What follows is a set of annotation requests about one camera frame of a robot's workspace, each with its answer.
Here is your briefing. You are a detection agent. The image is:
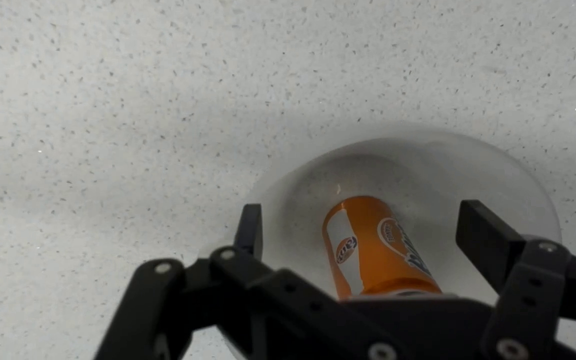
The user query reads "clear plastic bowl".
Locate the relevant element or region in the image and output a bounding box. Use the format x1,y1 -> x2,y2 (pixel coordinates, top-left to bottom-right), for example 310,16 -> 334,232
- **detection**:
252,127 -> 561,298

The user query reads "orange fanta can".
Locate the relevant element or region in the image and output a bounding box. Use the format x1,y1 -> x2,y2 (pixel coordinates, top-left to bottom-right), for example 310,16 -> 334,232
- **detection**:
322,195 -> 439,299

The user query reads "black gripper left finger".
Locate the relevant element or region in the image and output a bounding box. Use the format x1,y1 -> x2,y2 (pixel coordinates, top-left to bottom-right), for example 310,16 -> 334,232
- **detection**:
93,201 -> 316,360

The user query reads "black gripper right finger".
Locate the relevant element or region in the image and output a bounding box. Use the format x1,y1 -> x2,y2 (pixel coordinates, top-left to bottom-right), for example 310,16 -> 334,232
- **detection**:
456,199 -> 576,360

